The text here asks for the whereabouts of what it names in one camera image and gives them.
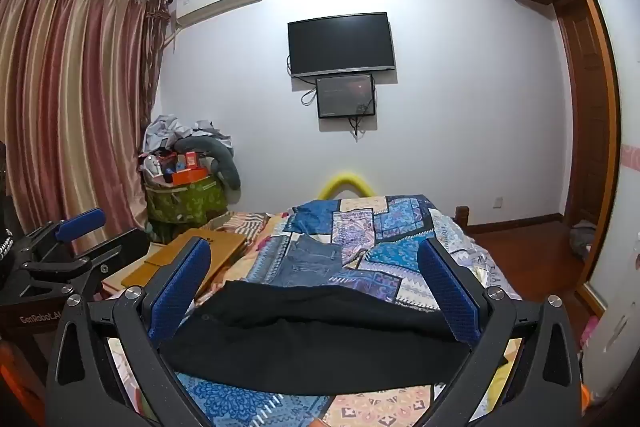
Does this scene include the yellow foam tube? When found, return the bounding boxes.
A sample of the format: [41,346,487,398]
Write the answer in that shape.
[320,174,374,200]

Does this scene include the blue jeans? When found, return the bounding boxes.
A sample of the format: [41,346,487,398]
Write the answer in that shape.
[247,234,346,290]

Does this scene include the small black monitor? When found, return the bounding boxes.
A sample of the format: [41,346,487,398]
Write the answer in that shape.
[316,74,377,118]

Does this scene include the black pants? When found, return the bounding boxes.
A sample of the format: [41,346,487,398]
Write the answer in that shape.
[159,279,476,395]

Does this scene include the pile of white clothes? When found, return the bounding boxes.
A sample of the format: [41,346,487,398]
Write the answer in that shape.
[144,114,232,154]

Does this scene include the pink striped curtain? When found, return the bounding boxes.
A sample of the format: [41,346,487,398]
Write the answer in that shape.
[0,0,171,253]

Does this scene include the grey plush pillow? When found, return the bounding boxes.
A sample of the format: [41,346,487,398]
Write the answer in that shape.
[175,134,242,192]

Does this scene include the orange box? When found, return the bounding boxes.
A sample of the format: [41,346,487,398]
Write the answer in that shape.
[171,167,209,186]

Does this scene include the brown cardboard box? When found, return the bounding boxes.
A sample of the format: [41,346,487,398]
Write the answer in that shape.
[120,229,248,303]

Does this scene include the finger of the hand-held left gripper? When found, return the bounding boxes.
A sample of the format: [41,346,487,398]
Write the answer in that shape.
[30,228,151,293]
[20,208,107,258]

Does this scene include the peach patterned bed sheet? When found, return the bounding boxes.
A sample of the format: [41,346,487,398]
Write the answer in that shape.
[220,211,296,268]

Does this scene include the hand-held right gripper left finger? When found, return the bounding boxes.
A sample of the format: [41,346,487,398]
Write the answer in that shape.
[45,237,221,427]

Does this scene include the green patterned bag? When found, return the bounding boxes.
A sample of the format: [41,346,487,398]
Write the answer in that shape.
[145,179,229,229]

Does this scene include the wooden door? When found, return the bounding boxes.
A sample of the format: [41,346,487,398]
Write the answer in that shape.
[555,0,611,228]

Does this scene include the black wall television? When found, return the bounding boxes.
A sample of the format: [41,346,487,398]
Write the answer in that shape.
[287,12,396,78]

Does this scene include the patchwork patterned blanket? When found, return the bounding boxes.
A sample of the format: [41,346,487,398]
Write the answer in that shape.
[100,194,523,427]

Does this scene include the grey clothes heap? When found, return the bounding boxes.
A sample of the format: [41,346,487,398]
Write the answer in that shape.
[570,219,599,261]

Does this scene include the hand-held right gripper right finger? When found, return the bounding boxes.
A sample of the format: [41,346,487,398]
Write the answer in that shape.
[417,237,586,427]

